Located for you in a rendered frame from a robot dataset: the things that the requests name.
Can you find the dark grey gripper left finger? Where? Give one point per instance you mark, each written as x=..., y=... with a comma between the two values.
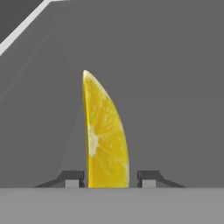
x=70, y=175

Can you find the yellow lemon wedge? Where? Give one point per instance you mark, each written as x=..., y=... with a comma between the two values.
x=105, y=137

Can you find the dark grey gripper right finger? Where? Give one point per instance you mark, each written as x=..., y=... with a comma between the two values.
x=150, y=176

